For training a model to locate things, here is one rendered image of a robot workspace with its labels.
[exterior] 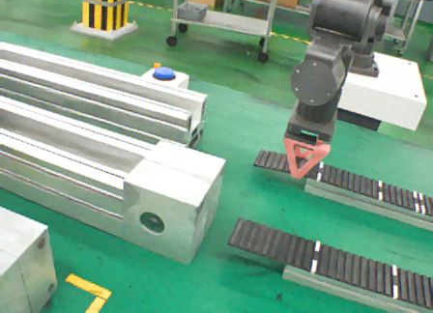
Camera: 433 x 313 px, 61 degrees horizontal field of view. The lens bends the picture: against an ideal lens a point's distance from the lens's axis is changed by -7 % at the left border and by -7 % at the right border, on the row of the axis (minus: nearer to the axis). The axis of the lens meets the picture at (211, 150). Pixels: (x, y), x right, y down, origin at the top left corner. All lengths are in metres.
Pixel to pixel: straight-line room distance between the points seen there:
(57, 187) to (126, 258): 0.12
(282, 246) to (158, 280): 0.15
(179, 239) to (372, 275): 0.23
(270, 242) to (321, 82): 0.20
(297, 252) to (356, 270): 0.07
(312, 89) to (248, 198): 0.20
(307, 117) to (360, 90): 0.41
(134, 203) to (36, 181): 0.15
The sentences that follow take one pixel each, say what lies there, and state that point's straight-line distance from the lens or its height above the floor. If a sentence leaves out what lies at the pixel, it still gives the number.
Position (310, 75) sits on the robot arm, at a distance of 0.47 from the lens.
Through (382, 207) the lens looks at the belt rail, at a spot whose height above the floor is 0.79.
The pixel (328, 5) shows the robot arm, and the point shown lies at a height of 1.07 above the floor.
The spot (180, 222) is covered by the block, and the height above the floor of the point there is 0.84.
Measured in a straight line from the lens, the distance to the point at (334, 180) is 0.63.
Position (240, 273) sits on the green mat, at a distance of 0.48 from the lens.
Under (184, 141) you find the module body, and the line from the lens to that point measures 0.62.
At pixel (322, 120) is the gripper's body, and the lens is 0.57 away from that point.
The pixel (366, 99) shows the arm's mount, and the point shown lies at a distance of 0.97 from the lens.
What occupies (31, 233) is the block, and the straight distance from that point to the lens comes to 0.39.
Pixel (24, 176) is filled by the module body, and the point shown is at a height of 0.82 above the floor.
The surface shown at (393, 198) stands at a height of 0.81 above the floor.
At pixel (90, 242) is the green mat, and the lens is 0.50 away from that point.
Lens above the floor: 1.14
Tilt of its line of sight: 32 degrees down
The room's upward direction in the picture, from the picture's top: 9 degrees clockwise
